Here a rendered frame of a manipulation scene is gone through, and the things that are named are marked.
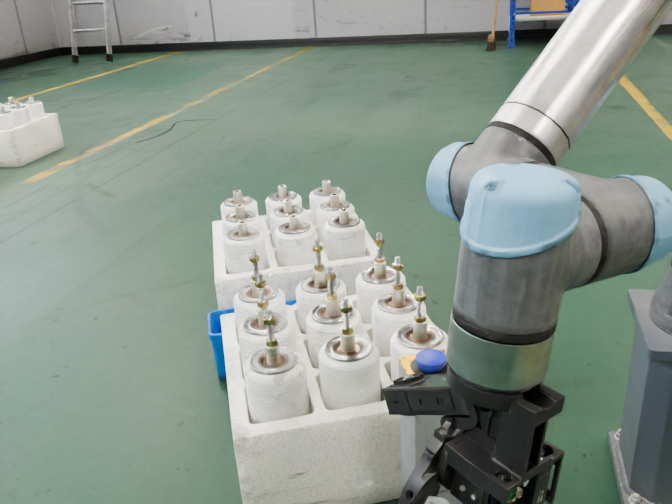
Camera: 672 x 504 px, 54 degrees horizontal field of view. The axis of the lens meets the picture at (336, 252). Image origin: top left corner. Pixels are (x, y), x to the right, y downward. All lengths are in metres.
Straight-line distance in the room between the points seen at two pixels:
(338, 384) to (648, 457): 0.48
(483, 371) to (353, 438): 0.58
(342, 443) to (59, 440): 0.60
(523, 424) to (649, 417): 0.61
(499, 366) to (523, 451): 0.07
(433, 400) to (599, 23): 0.37
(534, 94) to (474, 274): 0.23
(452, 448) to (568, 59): 0.36
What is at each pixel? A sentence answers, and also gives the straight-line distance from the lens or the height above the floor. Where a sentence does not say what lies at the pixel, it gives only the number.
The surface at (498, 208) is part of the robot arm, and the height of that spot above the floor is 0.65.
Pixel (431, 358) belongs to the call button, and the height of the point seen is 0.33.
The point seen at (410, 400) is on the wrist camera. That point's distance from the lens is 0.58.
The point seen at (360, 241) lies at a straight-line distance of 1.52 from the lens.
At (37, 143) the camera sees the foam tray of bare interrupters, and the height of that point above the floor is 0.07.
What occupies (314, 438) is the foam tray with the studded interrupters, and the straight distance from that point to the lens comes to 1.02.
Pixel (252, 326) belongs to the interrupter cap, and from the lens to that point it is 1.12.
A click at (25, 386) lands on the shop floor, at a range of 1.61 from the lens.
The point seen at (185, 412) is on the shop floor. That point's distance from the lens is 1.38.
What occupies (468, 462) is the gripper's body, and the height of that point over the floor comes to 0.45.
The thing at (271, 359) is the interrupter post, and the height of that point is 0.26.
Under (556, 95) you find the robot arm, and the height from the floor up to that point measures 0.69.
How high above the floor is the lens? 0.80
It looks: 24 degrees down
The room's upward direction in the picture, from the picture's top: 4 degrees counter-clockwise
